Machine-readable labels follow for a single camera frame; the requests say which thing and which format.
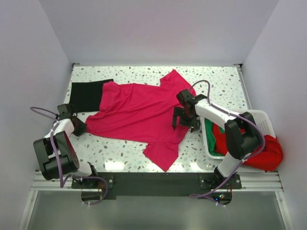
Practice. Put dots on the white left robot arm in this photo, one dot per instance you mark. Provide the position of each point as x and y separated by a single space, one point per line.
55 153

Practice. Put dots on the red t shirt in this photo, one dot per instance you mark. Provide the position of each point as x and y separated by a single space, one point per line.
268 160

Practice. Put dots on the green t shirt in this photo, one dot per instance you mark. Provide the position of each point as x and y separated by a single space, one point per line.
211 141

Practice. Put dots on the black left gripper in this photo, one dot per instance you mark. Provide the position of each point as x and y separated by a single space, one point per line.
82 129

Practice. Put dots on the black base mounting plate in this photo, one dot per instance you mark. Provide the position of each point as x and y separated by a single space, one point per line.
111 185

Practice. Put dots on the aluminium frame rail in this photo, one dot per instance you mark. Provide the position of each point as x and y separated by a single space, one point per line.
250 181

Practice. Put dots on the white plastic laundry basket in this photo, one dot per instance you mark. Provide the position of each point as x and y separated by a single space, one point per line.
240 134

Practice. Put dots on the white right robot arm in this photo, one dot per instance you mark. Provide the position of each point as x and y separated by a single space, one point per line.
202 106

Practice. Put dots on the folded black t shirt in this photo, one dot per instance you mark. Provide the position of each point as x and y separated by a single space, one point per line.
86 96

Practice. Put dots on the magenta t shirt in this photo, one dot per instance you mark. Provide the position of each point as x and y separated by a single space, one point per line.
142 113

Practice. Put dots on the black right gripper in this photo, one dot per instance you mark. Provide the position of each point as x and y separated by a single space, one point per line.
194 124

